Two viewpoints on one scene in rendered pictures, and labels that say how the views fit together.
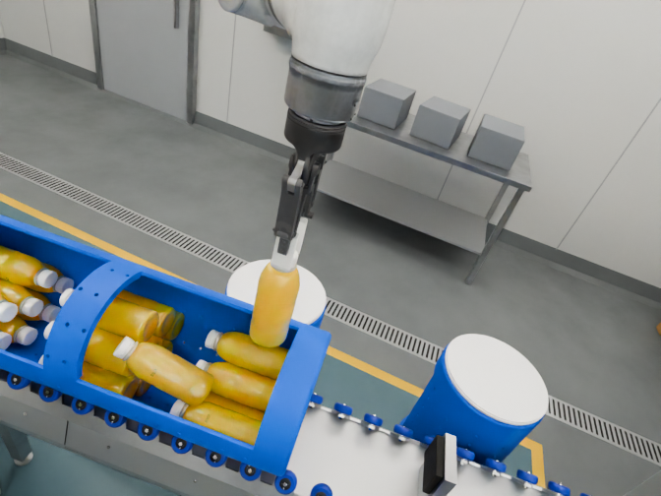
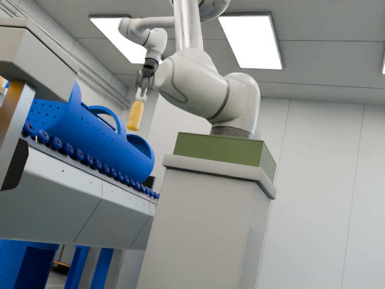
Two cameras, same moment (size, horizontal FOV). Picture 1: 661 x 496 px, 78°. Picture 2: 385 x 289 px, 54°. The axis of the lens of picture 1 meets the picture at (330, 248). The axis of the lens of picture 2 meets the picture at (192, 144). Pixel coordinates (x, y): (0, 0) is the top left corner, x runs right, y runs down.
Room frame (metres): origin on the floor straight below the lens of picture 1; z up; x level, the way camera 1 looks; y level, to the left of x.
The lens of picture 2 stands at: (-0.24, 1.92, 0.75)
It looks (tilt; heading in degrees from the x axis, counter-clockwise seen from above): 14 degrees up; 282
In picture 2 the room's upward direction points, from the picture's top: 13 degrees clockwise
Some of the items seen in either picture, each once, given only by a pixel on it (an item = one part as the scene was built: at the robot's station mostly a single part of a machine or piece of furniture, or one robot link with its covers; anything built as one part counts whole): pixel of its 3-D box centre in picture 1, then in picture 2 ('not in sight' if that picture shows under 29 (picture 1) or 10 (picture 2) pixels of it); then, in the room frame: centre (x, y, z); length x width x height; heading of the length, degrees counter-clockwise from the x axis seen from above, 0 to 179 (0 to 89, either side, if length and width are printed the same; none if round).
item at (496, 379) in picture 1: (495, 375); not in sight; (0.76, -0.51, 1.03); 0.28 x 0.28 x 0.01
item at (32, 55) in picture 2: not in sight; (32, 62); (0.31, 1.22, 1.05); 0.20 x 0.10 x 0.10; 85
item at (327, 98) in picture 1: (324, 90); (152, 58); (0.50, 0.06, 1.69); 0.09 x 0.09 x 0.06
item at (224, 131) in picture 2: not in sight; (232, 143); (-0.11, 0.64, 1.11); 0.22 x 0.18 x 0.06; 78
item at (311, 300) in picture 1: (277, 291); not in sight; (0.84, 0.11, 1.03); 0.28 x 0.28 x 0.01
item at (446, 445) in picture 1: (432, 473); (145, 186); (0.47, -0.34, 1.00); 0.10 x 0.04 x 0.15; 175
